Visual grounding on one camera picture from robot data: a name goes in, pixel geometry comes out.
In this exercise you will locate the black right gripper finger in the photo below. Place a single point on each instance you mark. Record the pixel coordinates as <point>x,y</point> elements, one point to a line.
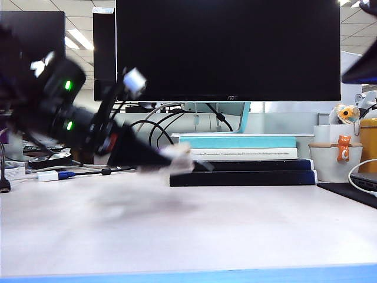
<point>363,70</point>

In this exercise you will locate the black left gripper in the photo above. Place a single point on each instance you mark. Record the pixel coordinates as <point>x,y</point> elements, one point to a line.
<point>106,135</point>

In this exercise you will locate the white purple tissue packet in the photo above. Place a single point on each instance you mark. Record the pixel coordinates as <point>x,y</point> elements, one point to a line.
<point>181,160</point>

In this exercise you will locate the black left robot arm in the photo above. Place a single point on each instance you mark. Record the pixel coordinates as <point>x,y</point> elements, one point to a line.
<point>38,100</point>

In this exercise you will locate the white board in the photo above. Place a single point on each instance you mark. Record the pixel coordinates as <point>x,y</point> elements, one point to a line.
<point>352,97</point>

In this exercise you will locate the white figurine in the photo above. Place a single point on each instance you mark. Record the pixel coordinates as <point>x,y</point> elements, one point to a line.
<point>366,101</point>

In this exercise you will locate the plush toy with orange flower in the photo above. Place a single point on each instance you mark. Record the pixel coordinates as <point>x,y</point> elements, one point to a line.
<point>343,115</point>

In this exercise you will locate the yellow container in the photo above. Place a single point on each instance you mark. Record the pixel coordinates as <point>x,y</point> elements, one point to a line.
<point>369,141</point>

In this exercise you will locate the white hanging tag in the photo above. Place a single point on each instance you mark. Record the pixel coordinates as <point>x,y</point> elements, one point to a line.
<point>196,121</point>

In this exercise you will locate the orange cat figurine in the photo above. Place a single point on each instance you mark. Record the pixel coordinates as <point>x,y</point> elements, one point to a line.
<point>343,150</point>

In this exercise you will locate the black flat device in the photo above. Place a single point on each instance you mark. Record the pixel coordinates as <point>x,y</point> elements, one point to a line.
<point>50,162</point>

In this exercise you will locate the white adapter box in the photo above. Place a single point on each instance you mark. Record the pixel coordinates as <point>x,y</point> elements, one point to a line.
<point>48,177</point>

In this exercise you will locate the white ceramic mug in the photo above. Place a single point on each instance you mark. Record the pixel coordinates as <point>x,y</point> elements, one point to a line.
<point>327,165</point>

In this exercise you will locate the teal book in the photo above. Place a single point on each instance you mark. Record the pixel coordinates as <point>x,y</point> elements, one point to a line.
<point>235,142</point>

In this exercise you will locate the black monitor with white label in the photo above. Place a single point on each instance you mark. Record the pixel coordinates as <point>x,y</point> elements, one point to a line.
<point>104,53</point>

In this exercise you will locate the dark navy book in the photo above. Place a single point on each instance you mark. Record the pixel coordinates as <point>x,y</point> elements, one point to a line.
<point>259,165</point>
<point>235,179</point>

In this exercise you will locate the grey laptop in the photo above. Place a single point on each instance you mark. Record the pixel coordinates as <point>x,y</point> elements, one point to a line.
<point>365,181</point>

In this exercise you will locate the stack of books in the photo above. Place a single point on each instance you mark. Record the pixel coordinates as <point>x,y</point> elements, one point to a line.
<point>265,123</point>

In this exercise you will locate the silver computer purple screen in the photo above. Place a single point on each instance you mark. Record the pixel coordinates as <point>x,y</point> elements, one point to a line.
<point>13,147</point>

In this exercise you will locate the black mouse pad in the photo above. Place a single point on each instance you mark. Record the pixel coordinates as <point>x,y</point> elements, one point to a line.
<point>344,190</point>

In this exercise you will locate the white box with blue edge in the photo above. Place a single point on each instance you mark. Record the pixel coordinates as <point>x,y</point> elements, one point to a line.
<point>13,174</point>

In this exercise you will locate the fluorescent ceiling light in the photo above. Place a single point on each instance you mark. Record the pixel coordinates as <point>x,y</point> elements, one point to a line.
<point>79,41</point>

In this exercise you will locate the black AOC monitor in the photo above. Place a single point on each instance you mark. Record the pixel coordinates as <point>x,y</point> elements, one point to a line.
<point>226,50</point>

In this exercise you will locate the black monitor thin bezel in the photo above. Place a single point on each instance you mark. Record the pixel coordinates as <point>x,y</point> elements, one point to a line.
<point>38,32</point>

